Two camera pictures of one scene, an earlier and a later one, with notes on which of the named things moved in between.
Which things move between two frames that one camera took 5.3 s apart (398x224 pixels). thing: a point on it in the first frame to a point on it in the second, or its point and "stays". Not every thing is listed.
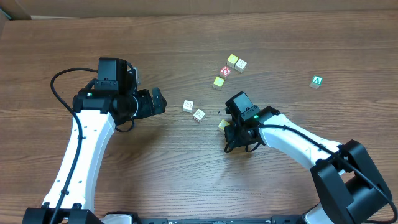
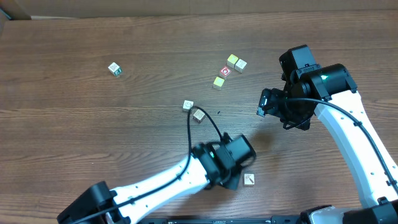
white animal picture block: [188, 106] stays
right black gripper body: [230, 134] to [273, 104]
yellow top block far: [232, 60] stays
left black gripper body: [152, 103] to [232, 182]
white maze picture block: [199, 116] stays
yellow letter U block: [218, 83] stays
